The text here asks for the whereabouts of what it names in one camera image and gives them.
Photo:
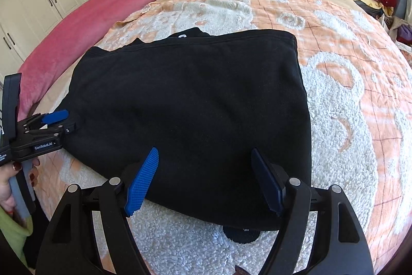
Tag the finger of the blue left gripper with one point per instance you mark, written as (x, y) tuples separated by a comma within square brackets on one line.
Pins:
[(55, 117), (69, 127)]

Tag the green sleeve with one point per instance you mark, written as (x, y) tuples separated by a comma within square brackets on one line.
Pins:
[(16, 234)]

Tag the pink plush blanket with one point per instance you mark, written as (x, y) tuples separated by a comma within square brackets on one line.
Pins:
[(72, 37)]

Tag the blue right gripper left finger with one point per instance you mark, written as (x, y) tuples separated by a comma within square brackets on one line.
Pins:
[(139, 185)]

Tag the left hand red nails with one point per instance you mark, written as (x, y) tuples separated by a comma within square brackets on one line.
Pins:
[(12, 199)]

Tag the orange white floral towel blanket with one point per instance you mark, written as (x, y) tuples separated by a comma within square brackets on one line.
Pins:
[(359, 96)]

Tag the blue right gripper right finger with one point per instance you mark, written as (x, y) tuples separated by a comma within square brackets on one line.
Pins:
[(271, 179)]

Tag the black sweater with KISS collar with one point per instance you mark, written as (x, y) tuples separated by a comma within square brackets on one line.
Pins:
[(205, 103)]

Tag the white bag with clothes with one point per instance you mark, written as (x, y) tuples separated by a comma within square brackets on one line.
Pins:
[(398, 30)]

